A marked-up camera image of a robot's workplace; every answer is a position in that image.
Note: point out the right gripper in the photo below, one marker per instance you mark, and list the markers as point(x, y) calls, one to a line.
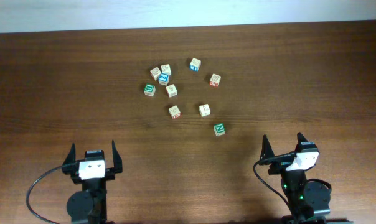
point(278, 167)

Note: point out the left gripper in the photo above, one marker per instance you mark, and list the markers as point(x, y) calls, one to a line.
point(68, 164)

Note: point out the green N wooden block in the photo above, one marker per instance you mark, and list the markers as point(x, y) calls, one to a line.
point(219, 129)

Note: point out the plain wooden block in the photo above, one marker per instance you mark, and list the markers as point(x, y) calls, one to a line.
point(204, 110)
point(171, 90)

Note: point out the red-sided block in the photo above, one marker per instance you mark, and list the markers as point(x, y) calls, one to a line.
point(215, 80)
point(174, 112)

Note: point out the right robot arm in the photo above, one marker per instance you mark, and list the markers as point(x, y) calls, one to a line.
point(307, 199)

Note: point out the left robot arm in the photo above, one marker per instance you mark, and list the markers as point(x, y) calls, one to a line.
point(88, 206)

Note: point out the green B wooden block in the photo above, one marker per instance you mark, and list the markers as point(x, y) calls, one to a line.
point(149, 90)

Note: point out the blue 2 wooden block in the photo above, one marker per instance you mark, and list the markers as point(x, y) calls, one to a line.
point(163, 79)

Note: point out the plain block top left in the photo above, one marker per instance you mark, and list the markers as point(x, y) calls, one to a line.
point(155, 73)

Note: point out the blue-sided block far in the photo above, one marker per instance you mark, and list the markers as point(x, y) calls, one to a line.
point(195, 64)

